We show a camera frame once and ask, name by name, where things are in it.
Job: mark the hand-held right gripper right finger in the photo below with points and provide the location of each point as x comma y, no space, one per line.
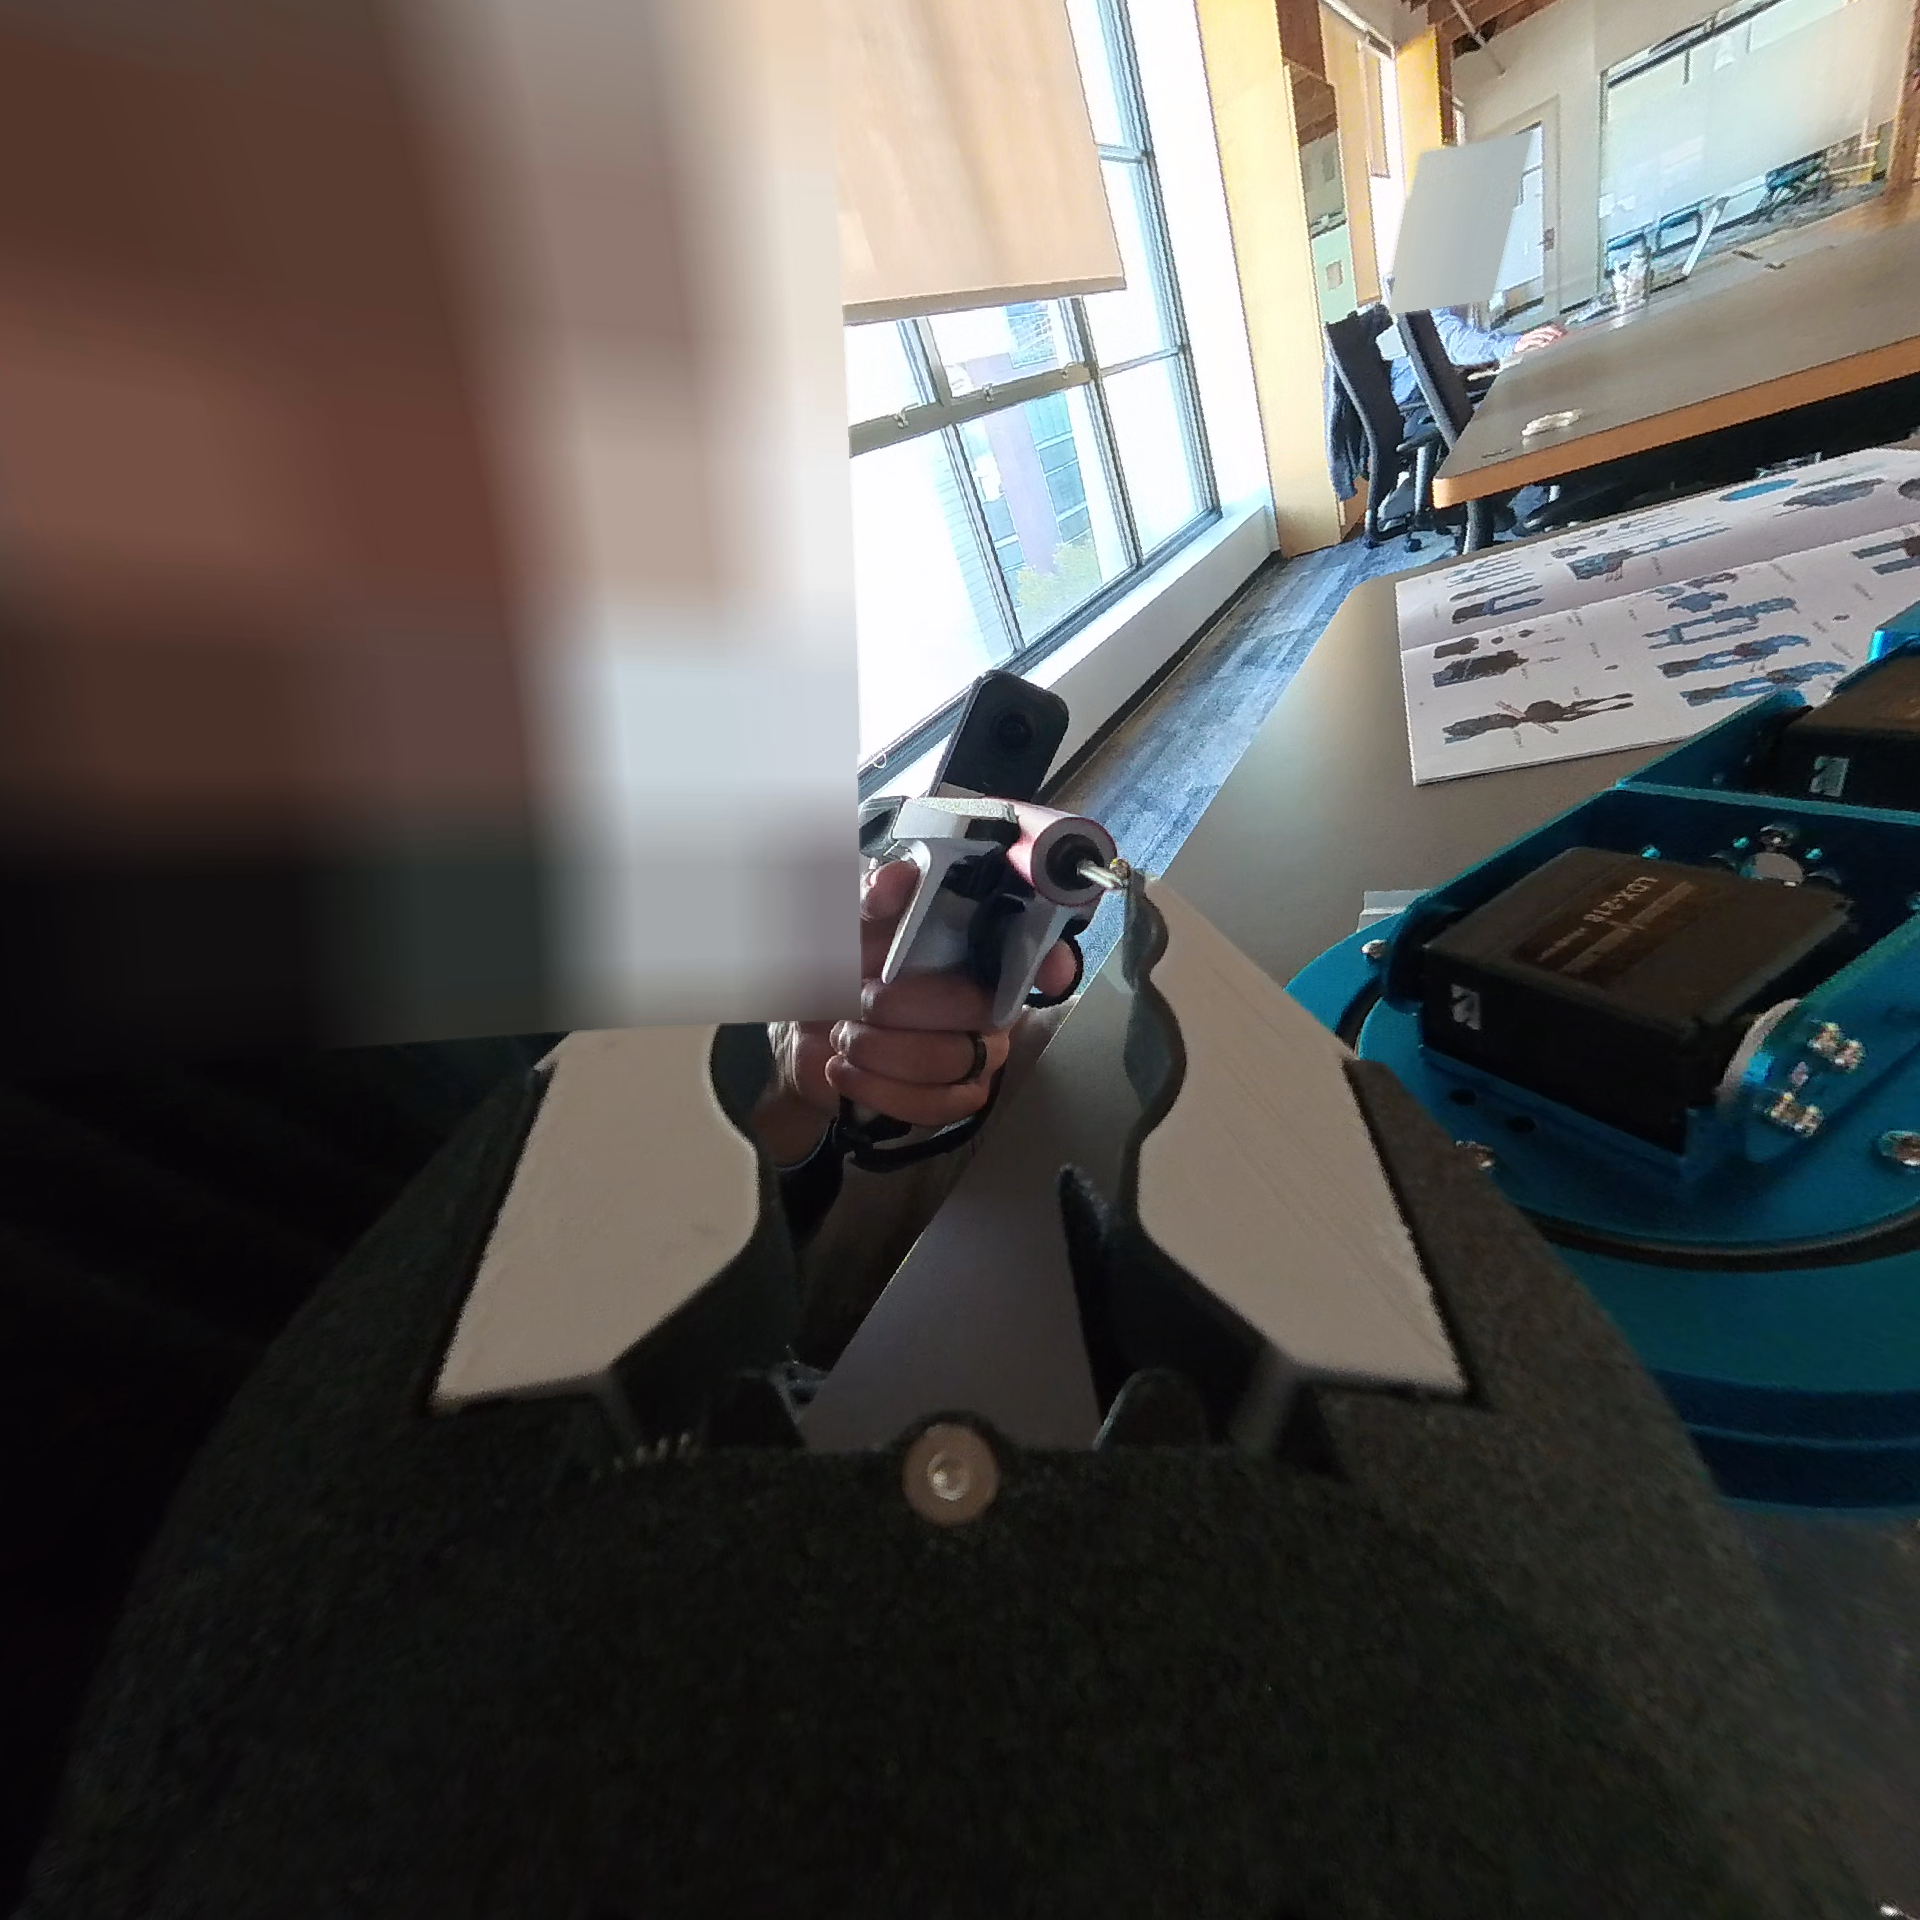
1292,1185

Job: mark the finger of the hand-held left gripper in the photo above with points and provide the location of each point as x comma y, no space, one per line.
917,898
1031,951

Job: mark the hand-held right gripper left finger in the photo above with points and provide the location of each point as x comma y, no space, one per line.
598,1216

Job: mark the red screwdriver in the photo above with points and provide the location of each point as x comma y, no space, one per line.
1049,863

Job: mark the blue toy robot arm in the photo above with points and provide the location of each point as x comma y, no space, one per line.
1498,1199

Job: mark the grey desk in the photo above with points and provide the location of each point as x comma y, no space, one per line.
1273,783

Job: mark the person's left hand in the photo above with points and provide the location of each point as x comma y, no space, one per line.
899,1048

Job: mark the large grid window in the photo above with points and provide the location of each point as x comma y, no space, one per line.
1049,452

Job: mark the black servo motor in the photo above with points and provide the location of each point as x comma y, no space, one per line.
1592,992
1852,742

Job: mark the black office chair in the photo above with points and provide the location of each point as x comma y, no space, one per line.
1355,407
1440,383

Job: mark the beige roller blind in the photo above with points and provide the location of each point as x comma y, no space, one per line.
974,151

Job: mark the printed instruction sheet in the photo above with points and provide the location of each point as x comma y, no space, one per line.
1620,643

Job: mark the long brown table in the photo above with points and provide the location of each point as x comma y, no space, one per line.
1678,378

